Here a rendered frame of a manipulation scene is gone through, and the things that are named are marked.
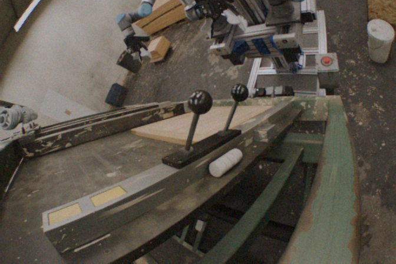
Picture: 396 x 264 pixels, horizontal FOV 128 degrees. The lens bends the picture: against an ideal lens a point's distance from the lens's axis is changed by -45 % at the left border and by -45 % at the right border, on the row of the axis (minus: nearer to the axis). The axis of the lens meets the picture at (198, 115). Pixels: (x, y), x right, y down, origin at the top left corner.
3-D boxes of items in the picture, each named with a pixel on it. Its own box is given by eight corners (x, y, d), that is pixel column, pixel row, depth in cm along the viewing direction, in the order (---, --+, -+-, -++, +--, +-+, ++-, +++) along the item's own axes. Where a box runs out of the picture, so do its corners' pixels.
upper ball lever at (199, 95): (198, 159, 32) (221, 94, 26) (184, 167, 30) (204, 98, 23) (185, 147, 34) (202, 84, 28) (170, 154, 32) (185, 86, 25)
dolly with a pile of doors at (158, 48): (175, 45, 402) (162, 35, 375) (165, 62, 391) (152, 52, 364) (161, 49, 445) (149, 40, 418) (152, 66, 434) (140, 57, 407)
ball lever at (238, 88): (233, 139, 41) (254, 87, 34) (224, 145, 38) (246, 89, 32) (221, 131, 43) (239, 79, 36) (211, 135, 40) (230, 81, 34)
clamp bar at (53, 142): (200, 109, 122) (195, 74, 118) (3, 168, 38) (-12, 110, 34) (190, 109, 129) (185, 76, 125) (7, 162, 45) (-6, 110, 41)
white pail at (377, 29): (388, 45, 102) (392, 12, 70) (393, 66, 96) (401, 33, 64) (364, 43, 124) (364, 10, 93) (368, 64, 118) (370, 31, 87)
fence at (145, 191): (292, 109, 79) (291, 101, 79) (59, 254, 12) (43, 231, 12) (283, 109, 83) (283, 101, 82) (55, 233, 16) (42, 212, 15)
